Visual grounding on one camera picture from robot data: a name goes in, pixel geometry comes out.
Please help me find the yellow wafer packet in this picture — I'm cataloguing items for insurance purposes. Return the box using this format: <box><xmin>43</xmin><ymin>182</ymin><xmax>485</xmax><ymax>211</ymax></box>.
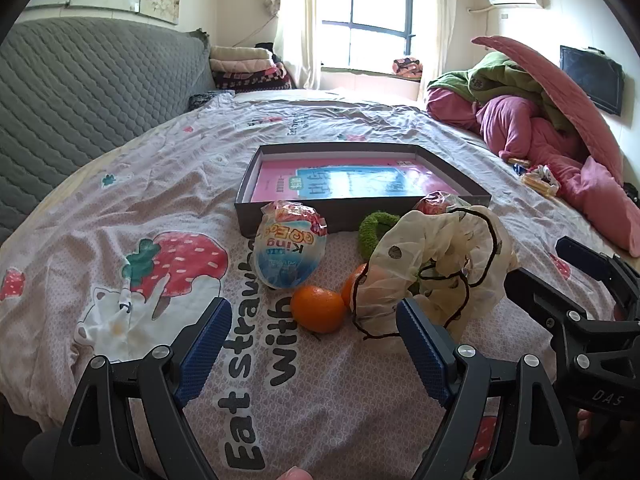
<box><xmin>520</xmin><ymin>175</ymin><xmax>560</xmax><ymax>197</ymax></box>

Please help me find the pink folded blanket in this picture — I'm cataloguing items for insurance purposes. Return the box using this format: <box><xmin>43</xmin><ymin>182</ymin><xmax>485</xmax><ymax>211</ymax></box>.
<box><xmin>210</xmin><ymin>57</ymin><xmax>278</xmax><ymax>75</ymax></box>

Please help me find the salmon quilted blanket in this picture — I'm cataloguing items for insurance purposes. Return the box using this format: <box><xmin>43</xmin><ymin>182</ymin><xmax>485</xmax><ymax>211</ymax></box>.
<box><xmin>471</xmin><ymin>35</ymin><xmax>626</xmax><ymax>186</ymax></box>

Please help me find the dark knitted pillow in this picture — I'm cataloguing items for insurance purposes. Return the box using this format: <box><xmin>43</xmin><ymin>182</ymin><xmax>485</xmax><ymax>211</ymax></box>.
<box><xmin>189</xmin><ymin>89</ymin><xmax>236</xmax><ymax>111</ymax></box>

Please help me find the green fuzzy ring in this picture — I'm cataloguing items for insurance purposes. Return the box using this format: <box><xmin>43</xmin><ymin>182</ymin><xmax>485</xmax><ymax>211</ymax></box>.
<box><xmin>357</xmin><ymin>211</ymin><xmax>401</xmax><ymax>261</ymax></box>

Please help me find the cream dotted sheer cloth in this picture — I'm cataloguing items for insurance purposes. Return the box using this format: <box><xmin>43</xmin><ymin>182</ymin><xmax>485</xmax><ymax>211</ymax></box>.
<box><xmin>350</xmin><ymin>205</ymin><xmax>518</xmax><ymax>341</ymax></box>

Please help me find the cream curtain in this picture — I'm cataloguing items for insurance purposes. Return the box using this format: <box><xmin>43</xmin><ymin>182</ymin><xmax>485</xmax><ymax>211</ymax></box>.
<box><xmin>264</xmin><ymin>0</ymin><xmax>323</xmax><ymax>91</ymax></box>
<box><xmin>417</xmin><ymin>0</ymin><xmax>458</xmax><ymax>103</ymax></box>

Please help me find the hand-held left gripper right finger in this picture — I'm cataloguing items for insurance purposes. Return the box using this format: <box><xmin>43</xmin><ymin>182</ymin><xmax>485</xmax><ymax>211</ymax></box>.
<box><xmin>395</xmin><ymin>297</ymin><xmax>583</xmax><ymax>480</ymax></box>

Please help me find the black wall television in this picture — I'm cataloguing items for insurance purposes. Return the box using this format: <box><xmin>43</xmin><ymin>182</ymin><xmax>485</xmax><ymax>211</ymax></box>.
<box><xmin>559</xmin><ymin>45</ymin><xmax>626</xmax><ymax>116</ymax></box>

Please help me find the grey quilted headboard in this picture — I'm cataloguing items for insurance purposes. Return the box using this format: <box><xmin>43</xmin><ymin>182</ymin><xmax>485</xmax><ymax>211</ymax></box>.
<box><xmin>0</xmin><ymin>16</ymin><xmax>216</xmax><ymax>246</ymax></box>

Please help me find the white wall pipe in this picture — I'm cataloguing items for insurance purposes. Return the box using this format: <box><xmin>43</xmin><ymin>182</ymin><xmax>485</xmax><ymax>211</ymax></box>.
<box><xmin>467</xmin><ymin>6</ymin><xmax>493</xmax><ymax>41</ymax></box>

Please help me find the egg-shaped toy packet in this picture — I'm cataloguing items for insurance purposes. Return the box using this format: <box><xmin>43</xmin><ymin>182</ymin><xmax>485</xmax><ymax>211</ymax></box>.
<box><xmin>253</xmin><ymin>200</ymin><xmax>329</xmax><ymax>291</ymax></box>

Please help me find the red snack ball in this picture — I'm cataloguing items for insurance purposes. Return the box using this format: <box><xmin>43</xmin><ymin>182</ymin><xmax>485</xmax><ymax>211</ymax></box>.
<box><xmin>414</xmin><ymin>190</ymin><xmax>468</xmax><ymax>216</ymax></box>

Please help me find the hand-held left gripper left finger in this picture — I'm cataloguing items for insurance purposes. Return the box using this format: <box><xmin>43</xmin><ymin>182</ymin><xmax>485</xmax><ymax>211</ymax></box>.
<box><xmin>52</xmin><ymin>296</ymin><xmax>236</xmax><ymax>480</ymax></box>

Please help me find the grey shallow cardboard box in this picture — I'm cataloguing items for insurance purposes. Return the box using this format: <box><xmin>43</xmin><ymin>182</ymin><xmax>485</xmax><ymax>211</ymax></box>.
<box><xmin>235</xmin><ymin>143</ymin><xmax>493</xmax><ymax>238</ymax></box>

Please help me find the green quilt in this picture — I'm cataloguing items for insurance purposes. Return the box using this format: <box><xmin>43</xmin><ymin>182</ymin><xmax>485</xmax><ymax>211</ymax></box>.
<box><xmin>426</xmin><ymin>50</ymin><xmax>576</xmax><ymax>133</ymax></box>

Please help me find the person's right hand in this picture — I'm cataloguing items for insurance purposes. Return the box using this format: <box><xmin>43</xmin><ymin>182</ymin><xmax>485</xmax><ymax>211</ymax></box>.
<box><xmin>576</xmin><ymin>407</ymin><xmax>621</xmax><ymax>443</ymax></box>

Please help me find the orange tangerine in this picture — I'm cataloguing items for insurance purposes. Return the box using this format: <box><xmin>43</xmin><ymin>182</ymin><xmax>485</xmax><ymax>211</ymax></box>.
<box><xmin>341</xmin><ymin>262</ymin><xmax>373</xmax><ymax>311</ymax></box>
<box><xmin>291</xmin><ymin>285</ymin><xmax>347</xmax><ymax>335</ymax></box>

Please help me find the cream folded blanket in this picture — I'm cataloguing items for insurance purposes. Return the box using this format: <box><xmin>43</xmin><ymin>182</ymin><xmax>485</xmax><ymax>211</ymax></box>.
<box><xmin>209</xmin><ymin>46</ymin><xmax>271</xmax><ymax>61</ymax></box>

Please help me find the magenta fleece blanket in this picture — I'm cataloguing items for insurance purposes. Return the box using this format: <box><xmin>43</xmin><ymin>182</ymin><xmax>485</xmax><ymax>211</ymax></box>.
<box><xmin>426</xmin><ymin>87</ymin><xmax>640</xmax><ymax>258</ymax></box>

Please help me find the orange patterned folded blanket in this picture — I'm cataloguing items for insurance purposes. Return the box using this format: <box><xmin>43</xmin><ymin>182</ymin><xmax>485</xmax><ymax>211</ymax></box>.
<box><xmin>391</xmin><ymin>56</ymin><xmax>424</xmax><ymax>80</ymax></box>

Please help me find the dark patterned folded blanket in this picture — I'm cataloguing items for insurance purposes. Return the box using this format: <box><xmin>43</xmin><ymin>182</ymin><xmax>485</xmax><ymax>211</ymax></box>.
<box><xmin>214</xmin><ymin>62</ymin><xmax>296</xmax><ymax>93</ymax></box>

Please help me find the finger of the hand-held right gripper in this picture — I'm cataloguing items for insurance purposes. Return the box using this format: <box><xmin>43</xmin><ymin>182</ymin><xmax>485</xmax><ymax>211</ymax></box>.
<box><xmin>504</xmin><ymin>267</ymin><xmax>601</xmax><ymax>347</ymax></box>
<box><xmin>555</xmin><ymin>236</ymin><xmax>640</xmax><ymax>320</ymax></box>

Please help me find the dark framed window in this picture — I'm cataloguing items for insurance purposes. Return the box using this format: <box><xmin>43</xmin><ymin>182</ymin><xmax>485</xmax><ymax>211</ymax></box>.
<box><xmin>320</xmin><ymin>0</ymin><xmax>417</xmax><ymax>73</ymax></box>

